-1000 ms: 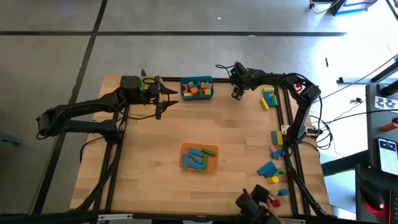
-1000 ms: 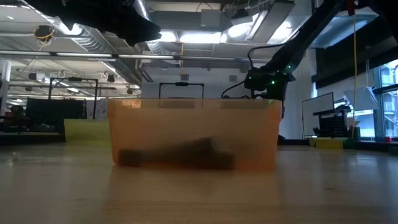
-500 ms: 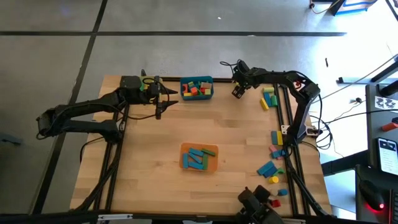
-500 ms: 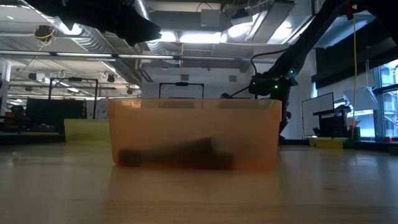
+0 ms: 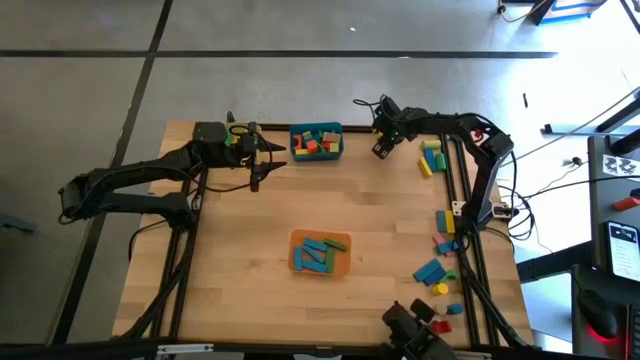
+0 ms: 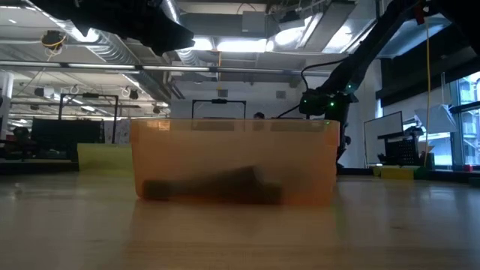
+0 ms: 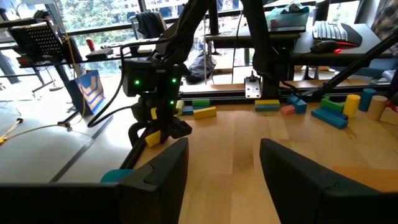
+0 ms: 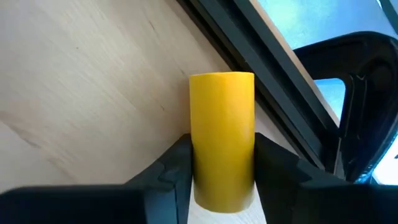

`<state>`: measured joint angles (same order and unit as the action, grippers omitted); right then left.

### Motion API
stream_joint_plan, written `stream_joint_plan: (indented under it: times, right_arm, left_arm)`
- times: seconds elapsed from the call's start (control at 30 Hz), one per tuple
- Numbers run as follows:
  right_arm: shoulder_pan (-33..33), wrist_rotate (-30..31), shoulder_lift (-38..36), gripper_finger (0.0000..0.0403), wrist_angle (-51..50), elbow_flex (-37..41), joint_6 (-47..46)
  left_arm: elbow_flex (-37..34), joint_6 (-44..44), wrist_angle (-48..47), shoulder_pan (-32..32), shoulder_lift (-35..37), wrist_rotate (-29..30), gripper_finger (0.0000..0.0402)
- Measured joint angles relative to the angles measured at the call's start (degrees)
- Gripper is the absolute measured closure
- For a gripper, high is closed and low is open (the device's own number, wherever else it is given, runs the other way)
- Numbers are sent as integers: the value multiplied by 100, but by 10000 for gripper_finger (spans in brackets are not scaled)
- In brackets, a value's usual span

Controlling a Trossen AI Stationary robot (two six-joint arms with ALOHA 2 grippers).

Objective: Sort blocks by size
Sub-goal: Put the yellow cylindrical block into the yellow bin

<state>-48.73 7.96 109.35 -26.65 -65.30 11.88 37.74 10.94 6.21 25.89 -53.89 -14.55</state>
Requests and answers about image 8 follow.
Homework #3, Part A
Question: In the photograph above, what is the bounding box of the yellow long cylinder block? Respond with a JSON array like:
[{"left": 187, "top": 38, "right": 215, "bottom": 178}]
[{"left": 188, "top": 71, "right": 256, "bottom": 215}]

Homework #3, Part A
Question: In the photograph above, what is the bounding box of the black table clamp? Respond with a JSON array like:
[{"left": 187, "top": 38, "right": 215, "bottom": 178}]
[{"left": 293, "top": 30, "right": 398, "bottom": 185}]

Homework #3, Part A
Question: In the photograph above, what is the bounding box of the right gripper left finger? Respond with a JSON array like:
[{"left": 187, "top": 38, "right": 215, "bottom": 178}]
[{"left": 124, "top": 133, "right": 195, "bottom": 224}]

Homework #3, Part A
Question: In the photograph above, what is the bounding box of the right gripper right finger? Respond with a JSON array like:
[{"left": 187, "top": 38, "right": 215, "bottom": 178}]
[{"left": 254, "top": 132, "right": 373, "bottom": 224}]

